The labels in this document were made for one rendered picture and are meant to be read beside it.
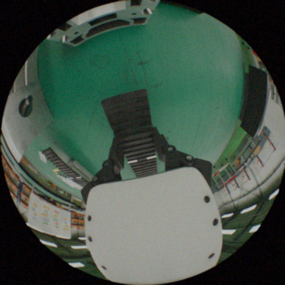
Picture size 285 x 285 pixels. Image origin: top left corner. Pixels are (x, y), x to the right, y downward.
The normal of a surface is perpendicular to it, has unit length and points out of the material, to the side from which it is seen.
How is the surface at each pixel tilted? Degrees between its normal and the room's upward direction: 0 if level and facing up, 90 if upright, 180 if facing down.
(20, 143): 90
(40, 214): 90
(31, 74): 90
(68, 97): 0
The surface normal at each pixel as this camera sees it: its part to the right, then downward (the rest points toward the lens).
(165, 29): 0.14, 0.64
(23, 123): 0.97, -0.23
